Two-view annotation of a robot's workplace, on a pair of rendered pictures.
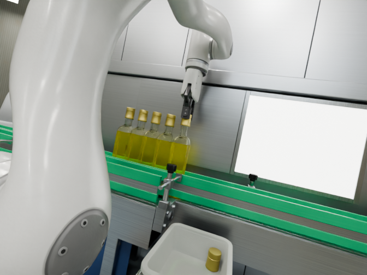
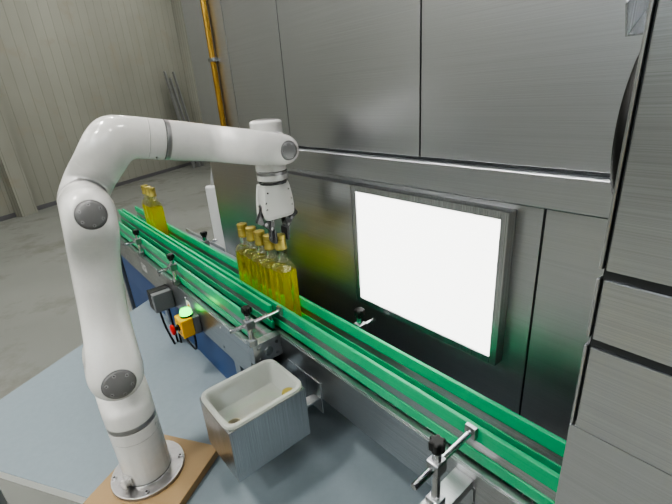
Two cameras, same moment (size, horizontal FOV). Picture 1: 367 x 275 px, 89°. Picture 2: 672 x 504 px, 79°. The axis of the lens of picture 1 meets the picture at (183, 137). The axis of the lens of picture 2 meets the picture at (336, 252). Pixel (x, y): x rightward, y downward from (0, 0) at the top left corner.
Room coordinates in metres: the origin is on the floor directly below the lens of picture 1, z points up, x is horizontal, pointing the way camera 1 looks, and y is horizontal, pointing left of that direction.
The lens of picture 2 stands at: (-0.13, -0.77, 1.72)
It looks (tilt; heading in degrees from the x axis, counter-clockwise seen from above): 22 degrees down; 36
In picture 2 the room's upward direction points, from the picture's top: 4 degrees counter-clockwise
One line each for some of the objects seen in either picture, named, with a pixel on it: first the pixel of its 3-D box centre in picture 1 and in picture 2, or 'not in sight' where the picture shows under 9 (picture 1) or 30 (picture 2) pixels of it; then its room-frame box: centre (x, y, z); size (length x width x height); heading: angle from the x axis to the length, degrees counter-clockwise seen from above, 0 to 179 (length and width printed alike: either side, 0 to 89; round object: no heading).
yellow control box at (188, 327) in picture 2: not in sight; (187, 324); (0.60, 0.44, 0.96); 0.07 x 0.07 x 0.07; 75
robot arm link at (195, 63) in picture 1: (196, 68); (272, 175); (0.68, 0.00, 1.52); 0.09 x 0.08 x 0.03; 165
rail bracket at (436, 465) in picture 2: not in sight; (444, 480); (0.38, -0.61, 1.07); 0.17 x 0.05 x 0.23; 165
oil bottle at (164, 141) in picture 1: (162, 161); (275, 287); (0.69, 0.06, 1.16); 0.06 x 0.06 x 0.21; 74
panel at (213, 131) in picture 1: (232, 131); (352, 242); (0.77, -0.19, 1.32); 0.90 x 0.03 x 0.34; 75
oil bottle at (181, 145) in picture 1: (177, 164); (286, 292); (0.68, 0.00, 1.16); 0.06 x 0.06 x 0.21; 75
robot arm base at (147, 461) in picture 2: not in sight; (140, 445); (0.23, 0.17, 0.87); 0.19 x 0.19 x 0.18
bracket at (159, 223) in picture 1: (165, 214); (266, 348); (0.57, 0.01, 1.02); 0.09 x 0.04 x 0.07; 165
